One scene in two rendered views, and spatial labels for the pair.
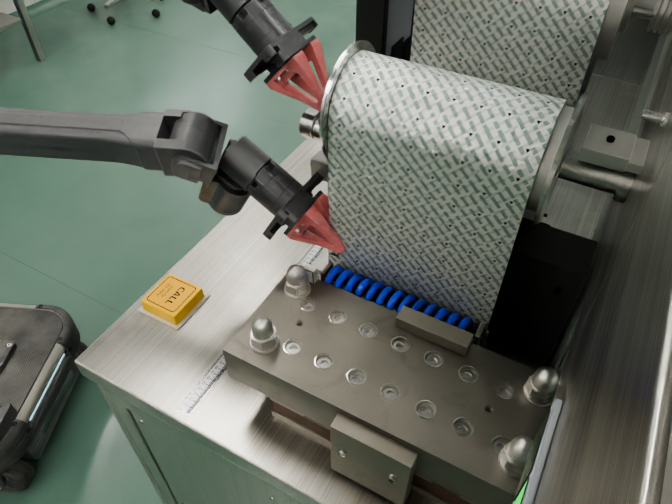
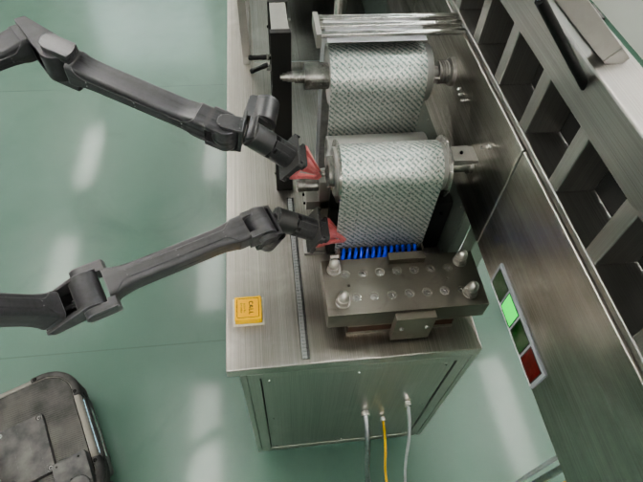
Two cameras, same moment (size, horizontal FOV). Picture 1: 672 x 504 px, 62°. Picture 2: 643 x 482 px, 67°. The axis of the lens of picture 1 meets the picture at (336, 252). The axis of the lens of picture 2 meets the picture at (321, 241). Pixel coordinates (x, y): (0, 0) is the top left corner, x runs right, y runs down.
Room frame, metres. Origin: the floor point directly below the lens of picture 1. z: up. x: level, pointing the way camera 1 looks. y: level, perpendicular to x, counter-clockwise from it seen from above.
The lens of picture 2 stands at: (-0.01, 0.51, 2.07)
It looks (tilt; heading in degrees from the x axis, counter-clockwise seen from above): 53 degrees down; 321
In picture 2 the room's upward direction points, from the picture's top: 4 degrees clockwise
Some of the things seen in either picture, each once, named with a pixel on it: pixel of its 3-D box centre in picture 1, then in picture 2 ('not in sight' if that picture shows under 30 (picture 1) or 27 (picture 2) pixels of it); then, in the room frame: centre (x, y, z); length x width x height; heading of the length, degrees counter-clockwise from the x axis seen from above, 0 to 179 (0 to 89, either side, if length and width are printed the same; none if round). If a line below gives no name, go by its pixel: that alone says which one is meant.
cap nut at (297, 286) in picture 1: (296, 277); (334, 265); (0.50, 0.05, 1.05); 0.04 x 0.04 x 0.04
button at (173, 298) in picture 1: (173, 298); (248, 310); (0.59, 0.26, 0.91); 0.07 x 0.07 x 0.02; 61
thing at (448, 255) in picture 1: (410, 250); (383, 227); (0.50, -0.09, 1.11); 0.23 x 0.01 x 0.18; 61
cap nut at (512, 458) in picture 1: (520, 452); (472, 288); (0.26, -0.19, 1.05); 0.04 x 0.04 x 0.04
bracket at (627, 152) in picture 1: (614, 147); (463, 154); (0.47, -0.28, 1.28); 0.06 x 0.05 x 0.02; 61
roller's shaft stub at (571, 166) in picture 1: (596, 172); (456, 164); (0.47, -0.27, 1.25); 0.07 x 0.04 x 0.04; 61
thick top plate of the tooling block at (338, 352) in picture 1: (394, 381); (401, 288); (0.38, -0.07, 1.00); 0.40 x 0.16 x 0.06; 61
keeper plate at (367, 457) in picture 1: (370, 462); (412, 326); (0.29, -0.04, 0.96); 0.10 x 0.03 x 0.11; 61
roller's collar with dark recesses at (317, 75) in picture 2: not in sight; (316, 76); (0.84, -0.12, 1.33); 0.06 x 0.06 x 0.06; 61
